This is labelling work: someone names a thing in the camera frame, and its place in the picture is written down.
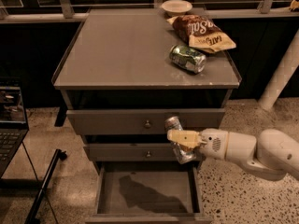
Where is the grey open bottom drawer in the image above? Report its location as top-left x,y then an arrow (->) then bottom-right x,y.
85,161 -> 212,224

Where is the black stand leg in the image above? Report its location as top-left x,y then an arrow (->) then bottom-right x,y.
24,149 -> 67,224

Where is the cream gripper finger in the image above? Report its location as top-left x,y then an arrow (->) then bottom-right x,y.
167,130 -> 206,148

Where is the black laptop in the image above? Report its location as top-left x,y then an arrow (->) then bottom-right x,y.
0,77 -> 29,177

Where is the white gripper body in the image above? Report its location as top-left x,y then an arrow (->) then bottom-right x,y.
199,129 -> 229,161

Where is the grey middle drawer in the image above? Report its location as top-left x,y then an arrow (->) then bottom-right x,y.
84,143 -> 177,161

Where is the grey drawer cabinet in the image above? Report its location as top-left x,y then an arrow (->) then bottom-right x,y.
50,7 -> 243,224

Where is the white diagonal pole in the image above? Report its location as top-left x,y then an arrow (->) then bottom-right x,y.
258,30 -> 299,110

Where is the grey top drawer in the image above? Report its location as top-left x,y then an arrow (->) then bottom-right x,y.
67,108 -> 225,135

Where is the metal window railing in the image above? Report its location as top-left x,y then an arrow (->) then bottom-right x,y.
0,0 -> 299,25

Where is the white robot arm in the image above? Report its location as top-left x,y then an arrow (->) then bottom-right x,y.
167,129 -> 299,181

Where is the silver redbull can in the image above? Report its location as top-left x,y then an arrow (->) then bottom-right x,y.
164,117 -> 197,164

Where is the brown chip bag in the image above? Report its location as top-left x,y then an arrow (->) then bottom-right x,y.
167,15 -> 236,53

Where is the white ceramic bowl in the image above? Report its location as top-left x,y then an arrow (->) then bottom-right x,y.
161,0 -> 192,17

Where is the green soda can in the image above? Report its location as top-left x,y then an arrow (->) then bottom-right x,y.
169,45 -> 206,74

